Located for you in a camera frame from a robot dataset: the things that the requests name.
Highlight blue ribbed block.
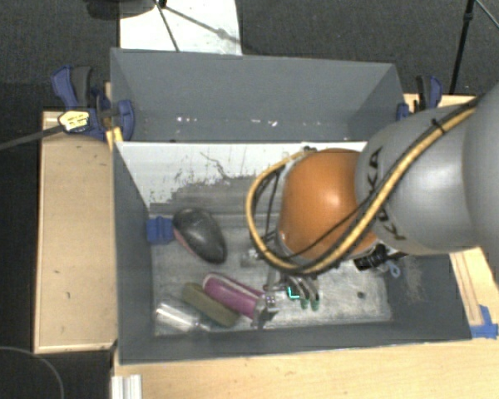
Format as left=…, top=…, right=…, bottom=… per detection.
left=146, top=215, right=175, bottom=245

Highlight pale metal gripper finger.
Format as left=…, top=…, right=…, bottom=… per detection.
left=252, top=299, right=268, bottom=329
left=263, top=292, right=281, bottom=326

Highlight pale wood flat board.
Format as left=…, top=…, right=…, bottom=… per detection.
left=32, top=110, right=120, bottom=355

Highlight black cylinder on white bracket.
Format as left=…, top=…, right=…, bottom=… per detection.
left=353, top=243, right=403, bottom=278

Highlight grey metal bin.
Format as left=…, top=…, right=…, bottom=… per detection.
left=109, top=47, right=473, bottom=365

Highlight olive green flat block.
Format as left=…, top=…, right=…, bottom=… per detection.
left=181, top=282, right=239, bottom=328

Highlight dark grey computer mouse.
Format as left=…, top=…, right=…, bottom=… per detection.
left=172, top=207, right=229, bottom=265

